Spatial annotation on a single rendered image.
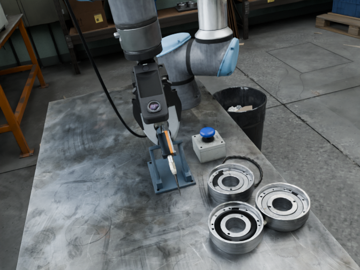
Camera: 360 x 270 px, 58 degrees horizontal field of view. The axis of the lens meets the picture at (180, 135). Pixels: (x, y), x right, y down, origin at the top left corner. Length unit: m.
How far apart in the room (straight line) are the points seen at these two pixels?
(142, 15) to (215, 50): 0.47
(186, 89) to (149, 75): 0.51
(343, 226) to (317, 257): 1.17
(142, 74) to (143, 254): 0.34
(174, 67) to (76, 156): 0.41
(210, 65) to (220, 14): 0.15
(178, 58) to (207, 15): 0.16
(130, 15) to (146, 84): 0.12
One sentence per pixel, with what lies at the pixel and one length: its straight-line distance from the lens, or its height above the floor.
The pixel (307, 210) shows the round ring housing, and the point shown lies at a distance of 0.68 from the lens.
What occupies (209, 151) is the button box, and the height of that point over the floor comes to 0.83.
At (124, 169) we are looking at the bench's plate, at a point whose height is 0.80.
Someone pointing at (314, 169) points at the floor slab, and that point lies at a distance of 2.14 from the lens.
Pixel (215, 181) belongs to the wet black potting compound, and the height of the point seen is 0.83.
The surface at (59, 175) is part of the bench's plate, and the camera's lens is 0.95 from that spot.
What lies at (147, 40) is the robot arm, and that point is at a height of 1.17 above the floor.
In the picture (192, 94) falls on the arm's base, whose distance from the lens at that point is 1.11.
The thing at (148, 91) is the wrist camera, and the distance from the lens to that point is 0.57.
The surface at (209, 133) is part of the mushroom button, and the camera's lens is 0.83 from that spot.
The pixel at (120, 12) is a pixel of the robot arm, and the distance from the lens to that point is 0.57.
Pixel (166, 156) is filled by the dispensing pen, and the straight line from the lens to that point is 0.68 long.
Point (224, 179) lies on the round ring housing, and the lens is 0.77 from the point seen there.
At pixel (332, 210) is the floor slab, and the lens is 1.90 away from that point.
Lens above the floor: 1.32
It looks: 32 degrees down
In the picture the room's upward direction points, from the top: 8 degrees counter-clockwise
